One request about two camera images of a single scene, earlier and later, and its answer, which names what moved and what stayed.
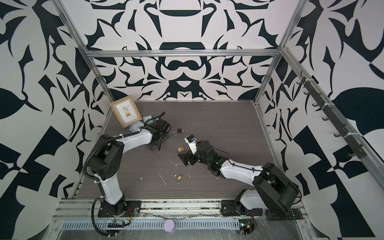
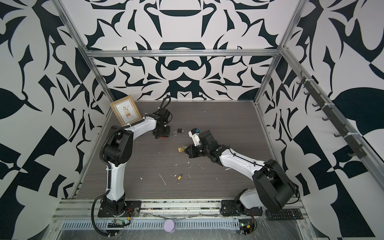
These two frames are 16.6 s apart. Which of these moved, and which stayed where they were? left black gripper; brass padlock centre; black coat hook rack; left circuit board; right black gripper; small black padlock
Moved: left black gripper; right black gripper
Stayed: left circuit board; small black padlock; black coat hook rack; brass padlock centre
